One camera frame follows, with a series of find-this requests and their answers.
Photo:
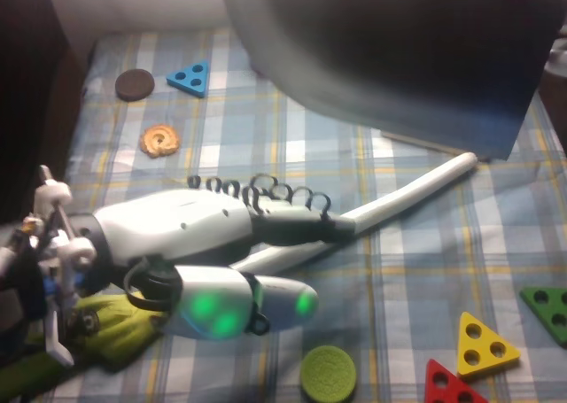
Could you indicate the toy leek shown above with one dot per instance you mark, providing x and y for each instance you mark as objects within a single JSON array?
[{"x": 398, "y": 199}]

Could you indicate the blue plaid cloth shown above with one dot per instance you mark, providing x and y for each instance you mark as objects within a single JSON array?
[{"x": 398, "y": 265}]

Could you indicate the blue triangle block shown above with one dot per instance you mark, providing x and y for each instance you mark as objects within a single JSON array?
[{"x": 189, "y": 80}]

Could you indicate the red triangle block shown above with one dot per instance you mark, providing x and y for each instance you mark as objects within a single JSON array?
[{"x": 445, "y": 387}]

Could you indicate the green sandwich cookie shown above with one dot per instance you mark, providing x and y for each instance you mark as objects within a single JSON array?
[{"x": 328, "y": 374}]

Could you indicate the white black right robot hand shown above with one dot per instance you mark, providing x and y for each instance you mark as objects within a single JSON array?
[{"x": 559, "y": 53}]

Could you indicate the yellow triangle block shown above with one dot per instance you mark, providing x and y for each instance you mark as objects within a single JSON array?
[{"x": 485, "y": 345}]

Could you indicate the green triangle block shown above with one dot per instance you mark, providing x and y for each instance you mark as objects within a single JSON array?
[{"x": 551, "y": 310}]

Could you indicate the brown round cookie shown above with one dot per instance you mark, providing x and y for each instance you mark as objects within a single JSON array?
[{"x": 135, "y": 84}]

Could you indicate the swirled butter cookie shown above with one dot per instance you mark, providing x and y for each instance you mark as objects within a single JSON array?
[{"x": 160, "y": 141}]

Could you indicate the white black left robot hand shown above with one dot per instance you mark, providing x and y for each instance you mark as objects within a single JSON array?
[{"x": 177, "y": 226}]

